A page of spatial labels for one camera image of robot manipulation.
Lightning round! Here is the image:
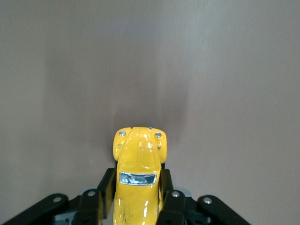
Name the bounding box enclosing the yellow beetle toy car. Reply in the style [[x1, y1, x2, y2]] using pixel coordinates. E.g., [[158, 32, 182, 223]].
[[112, 126, 168, 225]]

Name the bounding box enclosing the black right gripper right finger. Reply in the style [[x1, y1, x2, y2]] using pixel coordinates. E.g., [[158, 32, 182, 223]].
[[156, 168, 253, 225]]

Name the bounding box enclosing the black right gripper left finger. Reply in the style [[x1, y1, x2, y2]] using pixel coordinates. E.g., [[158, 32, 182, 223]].
[[0, 167, 117, 225]]

